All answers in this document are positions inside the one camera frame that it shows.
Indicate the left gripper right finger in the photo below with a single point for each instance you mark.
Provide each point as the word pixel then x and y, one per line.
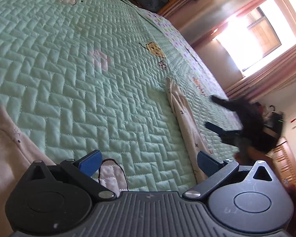
pixel 218 174

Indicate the cluttered nightstand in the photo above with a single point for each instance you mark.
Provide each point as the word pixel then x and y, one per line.
pixel 273 121

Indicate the wooden headboard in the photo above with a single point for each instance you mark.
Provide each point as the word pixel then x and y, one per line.
pixel 285 162

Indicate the green quilted bee bedspread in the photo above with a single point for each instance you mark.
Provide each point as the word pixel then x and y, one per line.
pixel 79 75

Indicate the pink window curtains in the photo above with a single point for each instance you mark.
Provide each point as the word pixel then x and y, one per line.
pixel 248 45

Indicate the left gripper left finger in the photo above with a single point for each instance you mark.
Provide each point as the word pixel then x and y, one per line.
pixel 80 173

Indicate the beige smiley print baby garment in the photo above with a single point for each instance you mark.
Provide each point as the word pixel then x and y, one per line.
pixel 17 151

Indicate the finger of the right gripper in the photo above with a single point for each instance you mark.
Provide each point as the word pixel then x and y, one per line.
pixel 227 104
pixel 225 136

